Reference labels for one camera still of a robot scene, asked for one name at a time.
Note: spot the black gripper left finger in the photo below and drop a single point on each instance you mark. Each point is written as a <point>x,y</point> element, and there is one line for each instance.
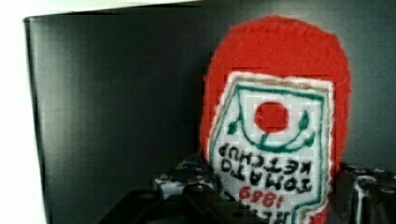
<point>188,172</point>

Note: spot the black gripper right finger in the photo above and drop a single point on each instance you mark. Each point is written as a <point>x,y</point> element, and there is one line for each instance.
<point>364,196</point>

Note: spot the red plush ketchup bottle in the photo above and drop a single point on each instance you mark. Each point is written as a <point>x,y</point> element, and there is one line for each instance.
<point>275,114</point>

